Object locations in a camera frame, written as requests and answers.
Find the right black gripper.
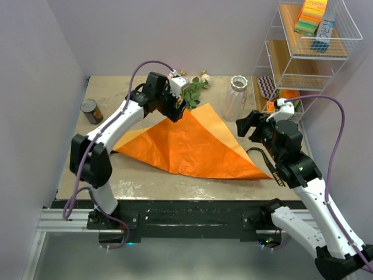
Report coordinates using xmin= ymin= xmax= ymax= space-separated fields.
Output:
xmin=236 ymin=110 xmax=286 ymax=162

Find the orange wrapping paper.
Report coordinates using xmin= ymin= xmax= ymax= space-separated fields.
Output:
xmin=114 ymin=104 xmax=269 ymax=180

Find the black printed ribbon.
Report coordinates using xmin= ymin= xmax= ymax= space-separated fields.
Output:
xmin=246 ymin=147 xmax=286 ymax=187

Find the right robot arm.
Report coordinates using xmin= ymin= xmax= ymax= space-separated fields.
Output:
xmin=235 ymin=110 xmax=372 ymax=279

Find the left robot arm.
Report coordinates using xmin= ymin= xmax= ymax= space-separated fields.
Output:
xmin=64 ymin=72 xmax=189 ymax=229

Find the white ribbed vase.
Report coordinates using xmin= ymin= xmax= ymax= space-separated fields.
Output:
xmin=222 ymin=75 xmax=248 ymax=121

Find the pink flower bouquet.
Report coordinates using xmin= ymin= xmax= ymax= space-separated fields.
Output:
xmin=176 ymin=71 xmax=212 ymax=111

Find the orange box in basket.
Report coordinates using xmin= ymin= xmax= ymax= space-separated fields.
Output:
xmin=266 ymin=101 xmax=276 ymax=114

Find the striped wavy cloth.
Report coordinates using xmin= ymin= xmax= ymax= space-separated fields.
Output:
xmin=257 ymin=76 xmax=278 ymax=99

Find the small grey round tin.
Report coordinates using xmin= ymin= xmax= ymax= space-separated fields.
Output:
xmin=80 ymin=99 xmax=103 ymax=124

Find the blue puzzle cube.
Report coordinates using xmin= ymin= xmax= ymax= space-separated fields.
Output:
xmin=310 ymin=40 xmax=330 ymax=54

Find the colourful sponge pack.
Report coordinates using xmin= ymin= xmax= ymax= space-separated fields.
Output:
xmin=294 ymin=0 xmax=328 ymax=37

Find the grey tall box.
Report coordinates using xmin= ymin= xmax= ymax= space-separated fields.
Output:
xmin=315 ymin=12 xmax=336 ymax=44

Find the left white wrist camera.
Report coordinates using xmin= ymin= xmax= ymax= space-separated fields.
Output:
xmin=170 ymin=76 xmax=189 ymax=98

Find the white wire shelf rack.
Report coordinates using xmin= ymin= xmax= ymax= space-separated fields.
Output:
xmin=252 ymin=0 xmax=363 ymax=123

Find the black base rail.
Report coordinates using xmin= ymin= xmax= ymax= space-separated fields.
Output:
xmin=52 ymin=199 xmax=292 ymax=243

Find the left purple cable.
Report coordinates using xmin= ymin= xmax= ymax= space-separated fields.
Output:
xmin=62 ymin=60 xmax=175 ymax=250

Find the aluminium frame rail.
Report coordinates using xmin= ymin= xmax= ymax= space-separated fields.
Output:
xmin=22 ymin=207 xmax=97 ymax=280

